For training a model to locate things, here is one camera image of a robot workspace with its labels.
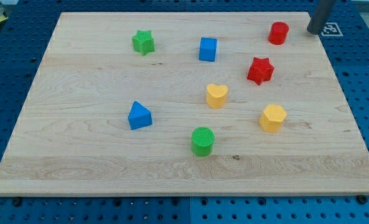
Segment grey cylindrical robot arm rod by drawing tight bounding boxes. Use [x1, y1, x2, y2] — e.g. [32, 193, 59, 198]
[306, 0, 337, 35]

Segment blue cube block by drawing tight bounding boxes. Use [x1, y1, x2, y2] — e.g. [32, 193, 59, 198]
[199, 37, 217, 62]

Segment wooden board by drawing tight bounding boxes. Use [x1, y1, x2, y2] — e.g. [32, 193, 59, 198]
[0, 12, 369, 197]

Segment green cylinder block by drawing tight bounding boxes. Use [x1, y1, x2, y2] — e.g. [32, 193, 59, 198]
[191, 127, 215, 157]

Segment yellow heart block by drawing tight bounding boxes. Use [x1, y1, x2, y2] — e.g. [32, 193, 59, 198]
[205, 83, 229, 109]

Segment blue triangle block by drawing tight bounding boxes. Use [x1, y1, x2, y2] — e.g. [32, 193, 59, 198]
[128, 101, 153, 130]

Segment green star block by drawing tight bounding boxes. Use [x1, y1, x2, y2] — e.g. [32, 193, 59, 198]
[132, 30, 155, 56]

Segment red star block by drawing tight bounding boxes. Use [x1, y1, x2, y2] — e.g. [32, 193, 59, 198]
[246, 57, 274, 85]

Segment yellow hexagon block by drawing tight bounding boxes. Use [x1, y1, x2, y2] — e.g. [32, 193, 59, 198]
[259, 104, 287, 133]

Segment red cylinder block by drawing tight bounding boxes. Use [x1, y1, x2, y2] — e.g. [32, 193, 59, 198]
[268, 21, 289, 45]

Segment white fiducial marker tag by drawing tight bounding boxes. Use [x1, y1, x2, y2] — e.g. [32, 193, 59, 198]
[320, 22, 343, 37]

